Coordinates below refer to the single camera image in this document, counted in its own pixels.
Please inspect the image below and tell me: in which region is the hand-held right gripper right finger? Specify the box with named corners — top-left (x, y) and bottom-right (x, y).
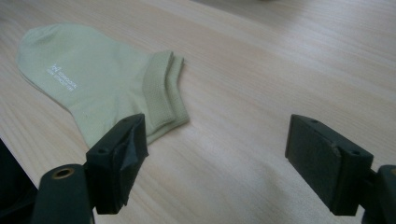
top-left (284, 114), bottom-right (375, 217)

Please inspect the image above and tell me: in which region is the light green sock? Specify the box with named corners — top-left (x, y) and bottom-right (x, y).
top-left (15, 21), bottom-right (191, 149)

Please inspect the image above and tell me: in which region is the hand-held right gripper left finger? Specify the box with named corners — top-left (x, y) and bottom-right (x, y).
top-left (85, 113), bottom-right (149, 216)

